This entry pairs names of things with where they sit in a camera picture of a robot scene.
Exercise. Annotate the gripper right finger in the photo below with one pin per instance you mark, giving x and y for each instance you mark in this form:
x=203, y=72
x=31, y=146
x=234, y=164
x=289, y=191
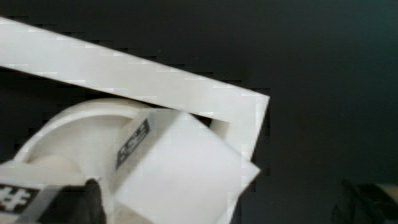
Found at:
x=369, y=204

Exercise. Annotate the white stool leg front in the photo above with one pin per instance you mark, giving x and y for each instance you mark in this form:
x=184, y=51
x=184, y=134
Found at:
x=187, y=172

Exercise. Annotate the white stool leg with tag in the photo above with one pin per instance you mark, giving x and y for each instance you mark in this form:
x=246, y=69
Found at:
x=33, y=181

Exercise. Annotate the white L-shaped wall fixture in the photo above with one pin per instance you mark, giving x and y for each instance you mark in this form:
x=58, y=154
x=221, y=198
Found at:
x=79, y=63

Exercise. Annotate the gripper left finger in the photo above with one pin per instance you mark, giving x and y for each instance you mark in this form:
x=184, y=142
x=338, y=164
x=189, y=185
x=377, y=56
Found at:
x=67, y=205

